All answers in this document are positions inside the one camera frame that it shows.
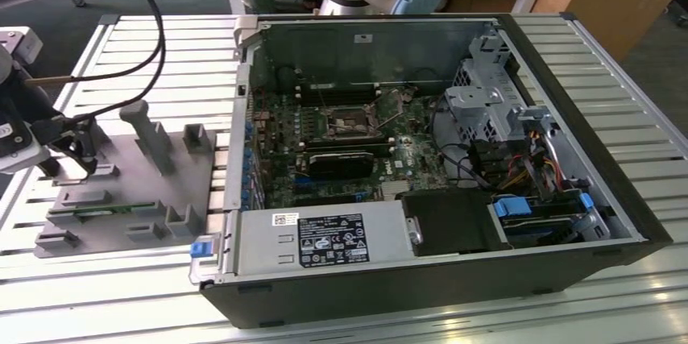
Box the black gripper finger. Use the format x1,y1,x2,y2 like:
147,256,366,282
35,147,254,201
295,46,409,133
50,115,102,179
29,122,63,179

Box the metal socket cover frame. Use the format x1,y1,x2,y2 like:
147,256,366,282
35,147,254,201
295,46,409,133
367,86,414,128

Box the CPU socket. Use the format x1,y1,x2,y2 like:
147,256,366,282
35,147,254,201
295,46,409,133
319,105,383,139

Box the grey parts rack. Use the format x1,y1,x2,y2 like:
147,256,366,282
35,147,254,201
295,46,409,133
30,98,218,259

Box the green RAM stick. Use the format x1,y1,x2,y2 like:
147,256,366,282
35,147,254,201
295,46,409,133
73,205,135,218

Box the blue case latch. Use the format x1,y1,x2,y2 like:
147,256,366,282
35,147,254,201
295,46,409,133
189,234,222,259

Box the silver power supply unit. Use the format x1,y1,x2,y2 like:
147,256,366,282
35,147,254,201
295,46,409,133
234,201,425,279

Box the black RAM slot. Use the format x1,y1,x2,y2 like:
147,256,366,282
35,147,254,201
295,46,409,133
303,138,391,147
299,96,377,106
299,89,377,99
303,143,391,155

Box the black graphics card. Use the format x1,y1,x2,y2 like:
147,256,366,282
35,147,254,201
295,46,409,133
299,149,375,181

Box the silver chipset heatsink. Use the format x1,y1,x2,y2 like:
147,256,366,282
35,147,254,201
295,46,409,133
379,180,410,201

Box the green motherboard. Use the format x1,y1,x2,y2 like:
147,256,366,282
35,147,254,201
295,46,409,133
246,85,466,211

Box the black open PC case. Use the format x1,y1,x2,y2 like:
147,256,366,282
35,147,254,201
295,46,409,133
186,11,675,329

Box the black plastic drive cover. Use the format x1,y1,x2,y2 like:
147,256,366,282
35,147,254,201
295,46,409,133
397,189,510,259

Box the metal drive cage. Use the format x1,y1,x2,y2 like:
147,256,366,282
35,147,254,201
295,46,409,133
441,32,562,147

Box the blue disk carrier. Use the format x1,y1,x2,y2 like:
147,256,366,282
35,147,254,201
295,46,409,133
490,195,534,221

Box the black hard disk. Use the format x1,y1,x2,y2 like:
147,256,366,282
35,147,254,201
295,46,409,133
498,214,579,249

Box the wooden cabinet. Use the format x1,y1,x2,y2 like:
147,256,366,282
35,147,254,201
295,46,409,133
529,0,688,64

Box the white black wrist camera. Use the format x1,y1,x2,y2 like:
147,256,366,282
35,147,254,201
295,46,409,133
0,117,50,176

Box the silver grey wrist camera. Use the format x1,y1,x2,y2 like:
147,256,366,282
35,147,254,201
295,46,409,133
0,26,45,64

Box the black wire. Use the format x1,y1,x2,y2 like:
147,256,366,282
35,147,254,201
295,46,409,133
435,140,495,193

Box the coloured power wire bundle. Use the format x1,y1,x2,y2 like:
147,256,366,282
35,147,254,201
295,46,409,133
495,128,569,201

